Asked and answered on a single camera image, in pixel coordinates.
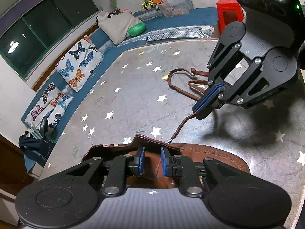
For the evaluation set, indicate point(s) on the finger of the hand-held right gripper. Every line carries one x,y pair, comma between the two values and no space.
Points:
207,95
211,107

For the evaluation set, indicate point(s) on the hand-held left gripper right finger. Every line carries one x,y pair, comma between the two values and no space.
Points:
164,162

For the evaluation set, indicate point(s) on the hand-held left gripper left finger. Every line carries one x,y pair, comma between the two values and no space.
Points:
141,161

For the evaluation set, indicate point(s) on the brown shoelace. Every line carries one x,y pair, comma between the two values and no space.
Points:
169,79

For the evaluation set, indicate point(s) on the brown leather shoe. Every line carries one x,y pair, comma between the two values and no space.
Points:
214,152

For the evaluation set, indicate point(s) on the red plastic stool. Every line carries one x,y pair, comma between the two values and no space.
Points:
226,7

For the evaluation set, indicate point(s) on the blue sofa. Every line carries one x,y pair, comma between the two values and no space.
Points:
181,21

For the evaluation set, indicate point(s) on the clear plastic storage box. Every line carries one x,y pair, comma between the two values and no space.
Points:
176,6

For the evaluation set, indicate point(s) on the green bowl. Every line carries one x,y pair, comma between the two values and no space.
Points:
137,29

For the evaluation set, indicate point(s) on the orange plush toy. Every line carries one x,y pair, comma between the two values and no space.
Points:
158,2

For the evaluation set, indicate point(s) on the dark blue backpack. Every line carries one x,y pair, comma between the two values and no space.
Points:
33,145

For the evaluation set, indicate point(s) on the butterfly print cushion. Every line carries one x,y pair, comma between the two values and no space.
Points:
78,64
47,105

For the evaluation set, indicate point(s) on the teddy bear with yellow vest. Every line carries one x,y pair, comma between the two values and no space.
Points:
147,2

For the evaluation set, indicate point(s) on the beige pillow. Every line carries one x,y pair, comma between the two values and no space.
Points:
119,26

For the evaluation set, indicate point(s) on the pink plush toy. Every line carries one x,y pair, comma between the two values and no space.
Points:
127,11

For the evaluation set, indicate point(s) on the panda plush toy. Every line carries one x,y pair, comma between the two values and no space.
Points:
107,16

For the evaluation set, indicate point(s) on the artificial flower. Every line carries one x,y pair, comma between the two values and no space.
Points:
112,0

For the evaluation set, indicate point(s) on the dark glass window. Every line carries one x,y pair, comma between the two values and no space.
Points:
47,21

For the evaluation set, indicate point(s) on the purple roller blind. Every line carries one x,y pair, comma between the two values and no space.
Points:
23,2

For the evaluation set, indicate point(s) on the brown wooden wall rail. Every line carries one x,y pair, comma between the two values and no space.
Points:
45,76

